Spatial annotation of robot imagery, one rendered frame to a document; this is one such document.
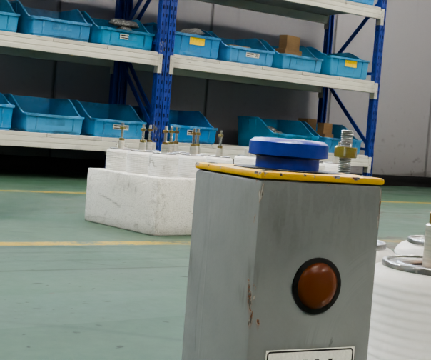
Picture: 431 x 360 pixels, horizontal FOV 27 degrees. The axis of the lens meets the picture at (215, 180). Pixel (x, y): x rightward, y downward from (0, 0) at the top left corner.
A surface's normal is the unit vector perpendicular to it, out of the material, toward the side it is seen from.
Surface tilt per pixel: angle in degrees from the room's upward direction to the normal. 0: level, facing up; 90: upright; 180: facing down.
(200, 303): 90
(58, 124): 95
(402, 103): 90
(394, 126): 90
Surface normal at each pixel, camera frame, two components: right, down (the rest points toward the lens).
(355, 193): 0.45, 0.08
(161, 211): 0.66, 0.09
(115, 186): -0.75, -0.03
